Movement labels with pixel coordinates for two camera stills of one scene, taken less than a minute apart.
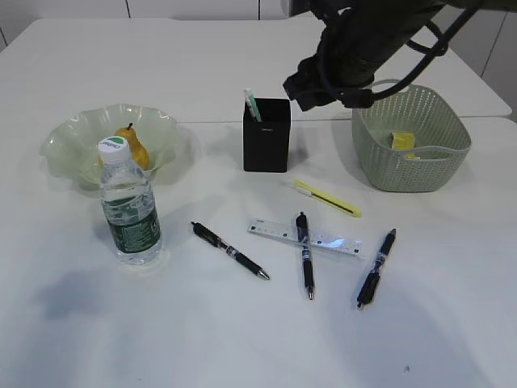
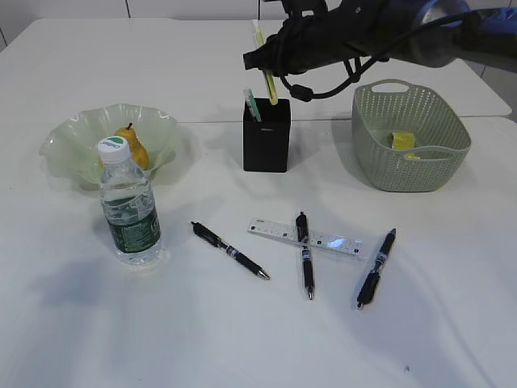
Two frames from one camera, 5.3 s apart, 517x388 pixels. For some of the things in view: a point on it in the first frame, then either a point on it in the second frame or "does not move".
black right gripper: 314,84 to 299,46
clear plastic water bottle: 129,204 does not move
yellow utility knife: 327,200 to 269,79
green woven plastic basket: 409,141 does not move
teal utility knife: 253,104 does not move
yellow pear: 138,153 does not move
